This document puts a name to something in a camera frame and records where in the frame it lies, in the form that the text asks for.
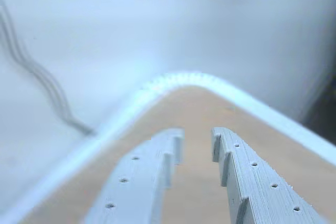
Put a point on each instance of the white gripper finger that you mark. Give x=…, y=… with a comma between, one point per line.
x=257, y=190
x=131, y=182

